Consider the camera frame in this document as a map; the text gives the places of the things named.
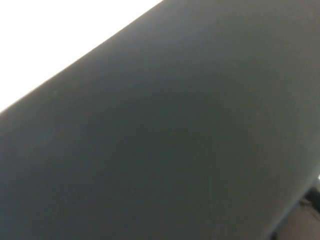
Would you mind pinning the black printed glasses case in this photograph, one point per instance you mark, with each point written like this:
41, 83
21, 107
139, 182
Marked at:
160, 140

